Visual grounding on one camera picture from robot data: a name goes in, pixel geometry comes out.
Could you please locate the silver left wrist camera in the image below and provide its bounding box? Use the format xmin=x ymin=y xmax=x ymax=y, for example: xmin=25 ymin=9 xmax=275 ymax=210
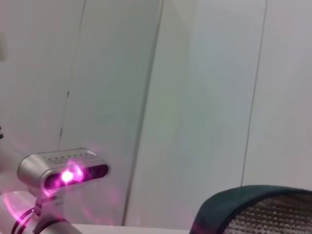
xmin=16 ymin=147 xmax=109 ymax=196

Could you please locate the dark teal insulated lunch bag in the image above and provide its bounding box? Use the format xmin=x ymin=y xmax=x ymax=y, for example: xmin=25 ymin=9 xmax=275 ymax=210
xmin=192 ymin=185 xmax=312 ymax=234

